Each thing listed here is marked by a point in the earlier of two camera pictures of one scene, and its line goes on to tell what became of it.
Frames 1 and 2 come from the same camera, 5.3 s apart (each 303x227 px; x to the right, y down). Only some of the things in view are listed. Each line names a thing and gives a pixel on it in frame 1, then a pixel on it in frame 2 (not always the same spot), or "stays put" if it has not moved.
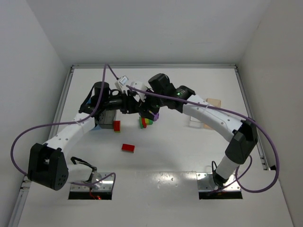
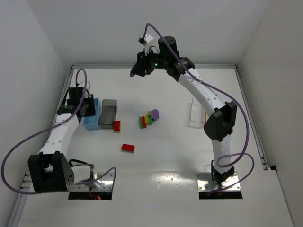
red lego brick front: x=128 y=147 stays put
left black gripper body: x=129 y=104 to x=85 y=108
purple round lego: x=155 y=117 stays put
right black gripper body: x=150 y=109 to x=140 y=65
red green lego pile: x=144 y=122 stays put
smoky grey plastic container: x=106 y=119 stays put
